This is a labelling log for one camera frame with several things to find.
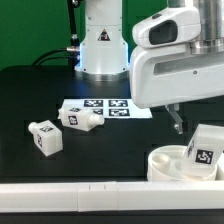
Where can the white front barrier rail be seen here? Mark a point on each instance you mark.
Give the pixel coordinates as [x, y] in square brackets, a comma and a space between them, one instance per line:
[110, 196]

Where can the paper sheet with markers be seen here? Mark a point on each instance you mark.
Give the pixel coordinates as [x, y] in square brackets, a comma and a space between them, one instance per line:
[111, 108]

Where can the black pole with connector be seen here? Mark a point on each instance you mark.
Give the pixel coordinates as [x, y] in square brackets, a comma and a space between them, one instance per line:
[74, 40]

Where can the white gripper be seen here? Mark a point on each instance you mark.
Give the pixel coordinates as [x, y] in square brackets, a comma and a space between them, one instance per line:
[179, 57]

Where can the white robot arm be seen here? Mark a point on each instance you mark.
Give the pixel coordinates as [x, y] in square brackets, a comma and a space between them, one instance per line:
[104, 54]

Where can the white round stool seat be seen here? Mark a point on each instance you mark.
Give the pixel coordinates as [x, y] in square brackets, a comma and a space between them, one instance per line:
[164, 164]

